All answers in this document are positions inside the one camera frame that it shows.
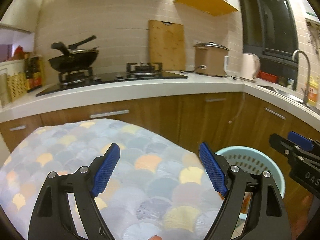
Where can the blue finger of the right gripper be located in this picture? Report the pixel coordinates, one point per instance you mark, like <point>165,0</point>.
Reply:
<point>283,146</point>
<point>301,141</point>

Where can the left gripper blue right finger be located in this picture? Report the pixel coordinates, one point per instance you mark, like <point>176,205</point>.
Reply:
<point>266,218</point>

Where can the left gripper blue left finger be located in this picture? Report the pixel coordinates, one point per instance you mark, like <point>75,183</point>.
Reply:
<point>52,217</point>

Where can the dark kitchen window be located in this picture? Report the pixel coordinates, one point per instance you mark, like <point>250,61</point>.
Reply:
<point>269,31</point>

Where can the light blue plastic basket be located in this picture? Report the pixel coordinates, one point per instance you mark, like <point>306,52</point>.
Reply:
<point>254,162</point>

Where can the yellow dish soap bottle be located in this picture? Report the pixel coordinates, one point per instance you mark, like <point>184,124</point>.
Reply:
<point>313,91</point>

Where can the red tray on counter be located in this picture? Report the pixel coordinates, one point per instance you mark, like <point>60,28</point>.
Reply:
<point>267,77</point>

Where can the white electric kettle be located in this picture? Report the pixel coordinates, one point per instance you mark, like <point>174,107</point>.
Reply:
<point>250,67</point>

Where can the scallop pattern tablecloth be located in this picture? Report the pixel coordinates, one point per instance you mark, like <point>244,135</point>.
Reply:
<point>157,188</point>

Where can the brown rice cooker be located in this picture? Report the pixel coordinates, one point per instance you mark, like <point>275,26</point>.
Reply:
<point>211,59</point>

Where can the translucent plastic jar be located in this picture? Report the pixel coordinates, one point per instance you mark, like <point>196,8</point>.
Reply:
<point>4,88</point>

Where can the yellow plastic utensil basket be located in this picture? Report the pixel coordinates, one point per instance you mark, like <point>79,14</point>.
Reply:
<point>17,86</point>

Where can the black glass gas stove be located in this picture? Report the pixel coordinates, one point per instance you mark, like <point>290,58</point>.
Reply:
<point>133,72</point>

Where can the dark soy sauce bottle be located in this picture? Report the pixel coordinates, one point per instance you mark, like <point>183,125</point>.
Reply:
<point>33,72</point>

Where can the wooden cutting board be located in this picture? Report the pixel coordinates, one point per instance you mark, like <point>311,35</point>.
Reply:
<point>167,45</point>

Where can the black wok with lid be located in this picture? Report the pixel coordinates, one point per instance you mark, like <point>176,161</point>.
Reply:
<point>72,58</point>

